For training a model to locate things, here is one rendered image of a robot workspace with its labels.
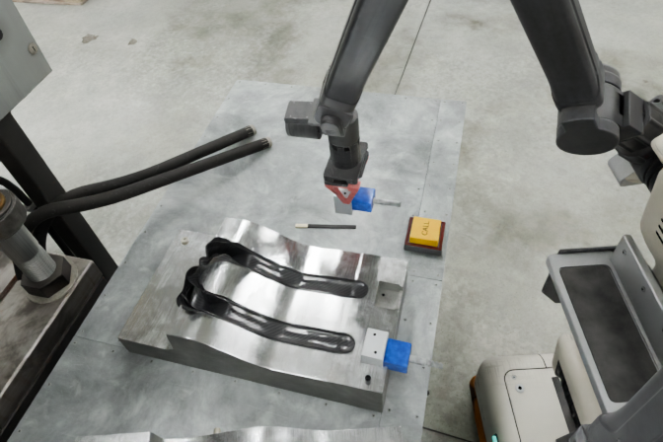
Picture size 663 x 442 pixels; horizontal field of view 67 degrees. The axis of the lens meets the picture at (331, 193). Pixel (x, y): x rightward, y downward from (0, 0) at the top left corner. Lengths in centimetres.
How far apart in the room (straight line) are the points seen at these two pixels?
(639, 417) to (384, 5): 44
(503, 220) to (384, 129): 100
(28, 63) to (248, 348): 79
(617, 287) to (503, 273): 126
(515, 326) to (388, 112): 95
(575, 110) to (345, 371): 52
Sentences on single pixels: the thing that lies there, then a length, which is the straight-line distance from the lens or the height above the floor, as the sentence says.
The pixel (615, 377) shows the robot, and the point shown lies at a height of 104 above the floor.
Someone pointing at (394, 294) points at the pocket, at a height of 86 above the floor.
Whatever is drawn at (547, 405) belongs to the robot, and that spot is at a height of 28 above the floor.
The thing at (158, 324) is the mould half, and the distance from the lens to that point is 103.
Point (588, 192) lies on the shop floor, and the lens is 245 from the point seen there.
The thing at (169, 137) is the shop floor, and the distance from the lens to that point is 280.
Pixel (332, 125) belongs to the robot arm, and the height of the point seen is 118.
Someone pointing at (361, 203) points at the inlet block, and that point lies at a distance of 100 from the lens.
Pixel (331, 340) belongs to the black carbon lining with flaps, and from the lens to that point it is 91.
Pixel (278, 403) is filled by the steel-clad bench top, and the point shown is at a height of 80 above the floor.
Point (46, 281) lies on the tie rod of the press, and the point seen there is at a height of 83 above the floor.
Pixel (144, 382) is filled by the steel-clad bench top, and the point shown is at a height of 80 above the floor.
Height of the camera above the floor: 170
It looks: 48 degrees down
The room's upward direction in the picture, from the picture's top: 7 degrees counter-clockwise
